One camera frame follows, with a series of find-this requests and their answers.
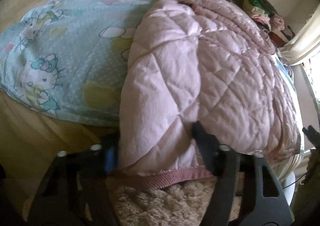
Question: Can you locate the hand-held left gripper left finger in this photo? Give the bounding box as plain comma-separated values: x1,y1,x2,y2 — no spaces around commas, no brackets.
32,133,119,226

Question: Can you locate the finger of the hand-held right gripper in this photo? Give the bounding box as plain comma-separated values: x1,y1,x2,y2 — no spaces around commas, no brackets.
302,125,320,144

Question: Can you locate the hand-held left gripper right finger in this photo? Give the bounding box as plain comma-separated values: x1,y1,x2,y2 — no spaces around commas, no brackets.
191,121,293,226

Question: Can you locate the pink quilted coat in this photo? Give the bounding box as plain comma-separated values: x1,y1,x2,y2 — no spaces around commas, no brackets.
117,0,305,189

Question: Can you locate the pile of mixed clothes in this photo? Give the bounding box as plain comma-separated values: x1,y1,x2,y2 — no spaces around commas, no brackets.
243,0,295,46

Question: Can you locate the window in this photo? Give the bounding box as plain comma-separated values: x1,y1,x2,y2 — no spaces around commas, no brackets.
301,57,320,109

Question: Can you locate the cream shaggy rug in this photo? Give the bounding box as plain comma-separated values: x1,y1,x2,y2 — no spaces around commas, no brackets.
106,178,242,226

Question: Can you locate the cream curtain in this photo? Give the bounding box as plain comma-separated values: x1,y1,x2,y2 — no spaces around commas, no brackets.
279,13,320,66

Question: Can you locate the blue cartoon printed blanket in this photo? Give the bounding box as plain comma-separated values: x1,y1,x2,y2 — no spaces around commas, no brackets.
0,0,304,156

